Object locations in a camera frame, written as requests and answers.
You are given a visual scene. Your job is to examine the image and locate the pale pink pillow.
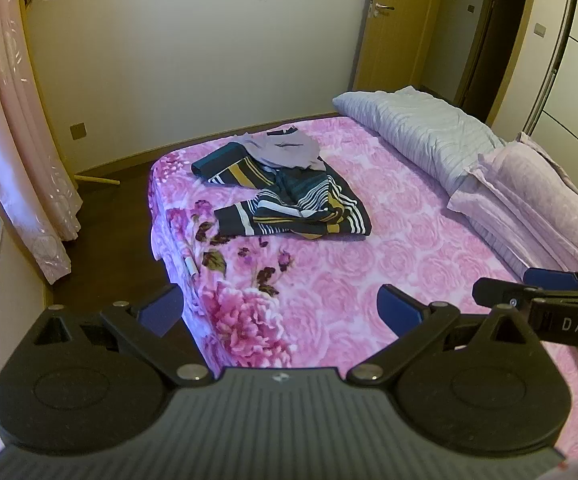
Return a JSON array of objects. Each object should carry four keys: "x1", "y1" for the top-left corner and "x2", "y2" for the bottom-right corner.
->
[{"x1": 446, "y1": 132, "x2": 578, "y2": 286}]

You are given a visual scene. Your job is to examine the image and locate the dark striped garment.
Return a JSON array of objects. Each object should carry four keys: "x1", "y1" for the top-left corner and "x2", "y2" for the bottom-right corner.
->
[{"x1": 191, "y1": 142, "x2": 373, "y2": 239}]

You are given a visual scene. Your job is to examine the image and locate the grey folded quilt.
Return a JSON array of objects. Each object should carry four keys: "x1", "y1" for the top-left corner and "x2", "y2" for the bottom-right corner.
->
[{"x1": 332, "y1": 86, "x2": 507, "y2": 196}]

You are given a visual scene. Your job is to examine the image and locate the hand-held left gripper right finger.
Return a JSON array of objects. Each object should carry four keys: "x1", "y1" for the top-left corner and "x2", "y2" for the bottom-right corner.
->
[{"x1": 346, "y1": 284, "x2": 545, "y2": 386}]

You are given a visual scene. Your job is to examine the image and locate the pink patterned curtain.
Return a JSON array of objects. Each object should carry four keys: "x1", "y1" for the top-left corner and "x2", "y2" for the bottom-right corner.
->
[{"x1": 0, "y1": 0, "x2": 82, "y2": 286}]

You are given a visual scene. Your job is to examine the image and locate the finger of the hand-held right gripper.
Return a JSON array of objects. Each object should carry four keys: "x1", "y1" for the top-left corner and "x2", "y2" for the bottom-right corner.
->
[
  {"x1": 473, "y1": 277, "x2": 545, "y2": 311},
  {"x1": 524, "y1": 267, "x2": 578, "y2": 292}
]

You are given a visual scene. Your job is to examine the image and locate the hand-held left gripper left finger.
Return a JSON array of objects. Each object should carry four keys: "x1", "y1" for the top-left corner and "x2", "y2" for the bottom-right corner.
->
[{"x1": 31, "y1": 284, "x2": 214, "y2": 387}]

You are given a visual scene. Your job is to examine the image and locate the wooden door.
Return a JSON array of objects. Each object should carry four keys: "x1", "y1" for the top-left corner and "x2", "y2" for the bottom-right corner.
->
[{"x1": 353, "y1": 0, "x2": 452, "y2": 93}]

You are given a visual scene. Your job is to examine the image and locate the wooden door frame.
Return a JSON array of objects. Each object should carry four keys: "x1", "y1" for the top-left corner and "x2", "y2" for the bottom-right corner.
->
[{"x1": 456, "y1": 0, "x2": 542, "y2": 128}]

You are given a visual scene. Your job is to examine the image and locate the pink floral bed blanket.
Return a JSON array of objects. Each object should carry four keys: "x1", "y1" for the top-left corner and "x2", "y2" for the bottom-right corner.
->
[{"x1": 148, "y1": 114, "x2": 578, "y2": 466}]

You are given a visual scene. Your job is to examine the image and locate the white wardrobe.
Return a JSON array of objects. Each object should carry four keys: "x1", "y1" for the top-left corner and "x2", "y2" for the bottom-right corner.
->
[{"x1": 489, "y1": 0, "x2": 578, "y2": 201}]

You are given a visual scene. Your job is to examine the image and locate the grey garment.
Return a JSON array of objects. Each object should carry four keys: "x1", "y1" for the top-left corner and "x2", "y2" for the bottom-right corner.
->
[{"x1": 229, "y1": 127, "x2": 326, "y2": 171}]

